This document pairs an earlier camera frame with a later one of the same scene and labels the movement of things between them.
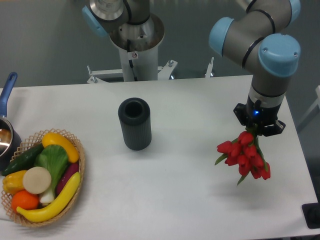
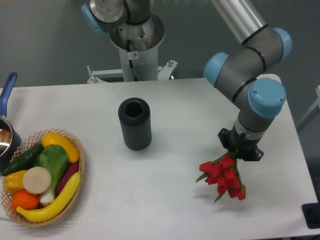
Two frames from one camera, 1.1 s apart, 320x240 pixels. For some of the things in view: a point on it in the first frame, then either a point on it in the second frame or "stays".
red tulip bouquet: (245, 152) -> (223, 172)
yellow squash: (57, 139) stays
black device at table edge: (311, 213) stays
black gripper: (255, 113) -> (238, 143)
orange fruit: (24, 200) stays
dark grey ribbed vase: (134, 114) stays
